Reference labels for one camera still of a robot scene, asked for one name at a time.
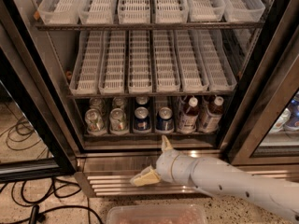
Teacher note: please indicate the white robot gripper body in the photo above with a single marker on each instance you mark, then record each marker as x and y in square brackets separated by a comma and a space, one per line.
[164, 167]

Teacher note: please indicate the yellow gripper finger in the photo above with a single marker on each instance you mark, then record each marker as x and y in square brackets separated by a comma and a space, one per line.
[148, 176]
[166, 145]

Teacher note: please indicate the pepsi can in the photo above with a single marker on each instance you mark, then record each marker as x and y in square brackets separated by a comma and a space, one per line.
[293, 123]
[142, 120]
[142, 101]
[164, 120]

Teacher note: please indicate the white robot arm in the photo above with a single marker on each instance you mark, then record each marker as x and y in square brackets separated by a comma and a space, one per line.
[215, 178]

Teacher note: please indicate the green soda can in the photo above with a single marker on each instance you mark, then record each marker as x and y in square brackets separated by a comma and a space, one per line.
[95, 123]
[98, 103]
[118, 121]
[119, 102]

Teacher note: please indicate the middle shelf tray three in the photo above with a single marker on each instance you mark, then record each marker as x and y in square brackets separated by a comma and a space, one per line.
[139, 66]

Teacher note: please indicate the shelf tray three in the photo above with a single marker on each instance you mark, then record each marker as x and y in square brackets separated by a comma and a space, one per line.
[139, 66]
[134, 11]

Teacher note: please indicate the front left green soda can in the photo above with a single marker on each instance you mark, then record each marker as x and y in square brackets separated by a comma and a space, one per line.
[95, 123]

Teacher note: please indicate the rear left green soda can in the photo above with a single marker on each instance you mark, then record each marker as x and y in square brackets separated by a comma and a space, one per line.
[98, 103]

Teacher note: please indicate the middle shelf tray two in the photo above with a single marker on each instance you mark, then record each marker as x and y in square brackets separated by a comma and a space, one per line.
[111, 79]

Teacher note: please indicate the shelf tray two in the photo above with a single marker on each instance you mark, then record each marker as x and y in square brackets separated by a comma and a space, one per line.
[111, 79]
[97, 11]

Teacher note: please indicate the middle shelf tray five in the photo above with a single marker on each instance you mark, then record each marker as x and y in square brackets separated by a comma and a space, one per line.
[192, 71]

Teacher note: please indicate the shelf tray five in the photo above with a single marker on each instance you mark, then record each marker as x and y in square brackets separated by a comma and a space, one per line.
[192, 71]
[206, 10]

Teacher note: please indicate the middle shelf tray six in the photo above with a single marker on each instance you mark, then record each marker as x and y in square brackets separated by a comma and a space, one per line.
[218, 69]

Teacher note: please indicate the shelf tray six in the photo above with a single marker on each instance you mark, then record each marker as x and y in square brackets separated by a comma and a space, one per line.
[218, 69]
[243, 10]

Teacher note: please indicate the middle shelf tray four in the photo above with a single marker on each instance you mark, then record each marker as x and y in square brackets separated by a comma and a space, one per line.
[165, 62]

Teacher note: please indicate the shelf tray four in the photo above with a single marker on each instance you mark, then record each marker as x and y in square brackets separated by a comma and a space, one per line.
[170, 11]
[165, 62]

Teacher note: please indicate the right glass fridge door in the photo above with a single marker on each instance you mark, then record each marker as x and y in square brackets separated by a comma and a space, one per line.
[254, 146]

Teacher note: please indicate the glass fridge door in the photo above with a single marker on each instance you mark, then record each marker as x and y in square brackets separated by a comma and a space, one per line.
[33, 145]
[254, 146]

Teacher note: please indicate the stainless steel fridge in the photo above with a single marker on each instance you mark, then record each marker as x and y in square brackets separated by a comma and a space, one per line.
[106, 163]

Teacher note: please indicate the middle shelf tray one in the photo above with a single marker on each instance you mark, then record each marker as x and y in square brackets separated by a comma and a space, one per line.
[85, 75]

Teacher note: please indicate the shelf tray one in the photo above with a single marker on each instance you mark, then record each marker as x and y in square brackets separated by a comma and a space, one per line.
[59, 12]
[85, 75]

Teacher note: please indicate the white can behind right door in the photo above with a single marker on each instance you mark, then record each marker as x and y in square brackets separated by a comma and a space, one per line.
[283, 118]

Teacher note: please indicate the left glass fridge door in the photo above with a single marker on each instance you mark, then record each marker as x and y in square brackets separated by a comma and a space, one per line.
[33, 145]

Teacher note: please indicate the top shelf tray four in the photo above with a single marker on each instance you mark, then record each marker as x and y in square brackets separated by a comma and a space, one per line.
[170, 11]

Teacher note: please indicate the top shelf tray five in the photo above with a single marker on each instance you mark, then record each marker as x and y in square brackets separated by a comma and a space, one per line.
[206, 10]

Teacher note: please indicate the top shelf tray three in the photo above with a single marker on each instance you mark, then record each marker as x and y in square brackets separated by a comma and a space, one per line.
[134, 11]

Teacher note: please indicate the top shelf tray two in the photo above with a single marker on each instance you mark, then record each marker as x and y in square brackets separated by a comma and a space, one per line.
[97, 11]

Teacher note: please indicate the top shelf tray six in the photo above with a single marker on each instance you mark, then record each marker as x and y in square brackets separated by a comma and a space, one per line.
[243, 10]

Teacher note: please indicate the top shelf tray one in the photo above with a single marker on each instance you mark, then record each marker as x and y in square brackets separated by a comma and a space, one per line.
[59, 12]

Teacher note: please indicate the left tea bottle white cap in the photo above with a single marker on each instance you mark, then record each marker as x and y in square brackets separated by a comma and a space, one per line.
[188, 116]

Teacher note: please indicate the tea bottle white cap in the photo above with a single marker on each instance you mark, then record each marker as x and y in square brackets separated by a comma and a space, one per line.
[188, 116]
[211, 116]

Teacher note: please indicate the clear plastic bin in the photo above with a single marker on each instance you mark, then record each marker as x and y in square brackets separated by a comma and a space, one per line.
[157, 214]

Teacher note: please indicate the right tea bottle white cap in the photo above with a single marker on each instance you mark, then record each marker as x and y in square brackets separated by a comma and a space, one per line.
[211, 116]

